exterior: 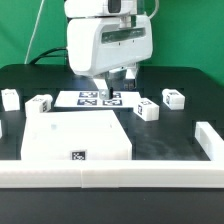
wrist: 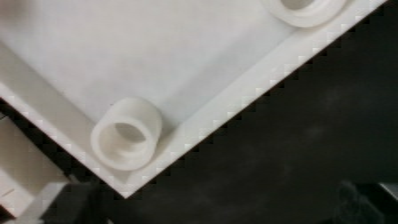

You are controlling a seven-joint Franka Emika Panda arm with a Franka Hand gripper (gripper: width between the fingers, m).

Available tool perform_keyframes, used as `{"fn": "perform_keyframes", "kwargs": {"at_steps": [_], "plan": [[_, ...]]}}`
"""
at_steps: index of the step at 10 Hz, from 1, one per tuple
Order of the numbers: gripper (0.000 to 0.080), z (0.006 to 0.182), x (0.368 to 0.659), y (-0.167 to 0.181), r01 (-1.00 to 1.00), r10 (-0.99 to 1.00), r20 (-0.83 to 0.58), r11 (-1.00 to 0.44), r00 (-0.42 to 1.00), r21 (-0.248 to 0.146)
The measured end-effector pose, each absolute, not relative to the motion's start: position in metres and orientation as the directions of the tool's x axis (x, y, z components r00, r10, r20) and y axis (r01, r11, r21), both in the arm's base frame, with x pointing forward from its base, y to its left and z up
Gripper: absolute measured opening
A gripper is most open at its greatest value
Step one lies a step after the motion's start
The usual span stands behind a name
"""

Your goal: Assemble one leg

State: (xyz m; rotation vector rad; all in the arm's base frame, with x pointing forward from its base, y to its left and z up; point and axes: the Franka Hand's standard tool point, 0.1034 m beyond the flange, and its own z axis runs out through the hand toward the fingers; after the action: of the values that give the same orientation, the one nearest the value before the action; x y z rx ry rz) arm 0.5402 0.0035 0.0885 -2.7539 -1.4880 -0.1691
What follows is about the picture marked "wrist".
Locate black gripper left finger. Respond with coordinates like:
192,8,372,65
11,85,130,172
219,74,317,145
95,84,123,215
40,184,109,224

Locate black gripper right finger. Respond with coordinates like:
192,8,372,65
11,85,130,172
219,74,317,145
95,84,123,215
335,182,398,224

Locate white square tabletop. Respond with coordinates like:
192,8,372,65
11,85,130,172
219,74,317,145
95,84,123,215
0,0,386,195

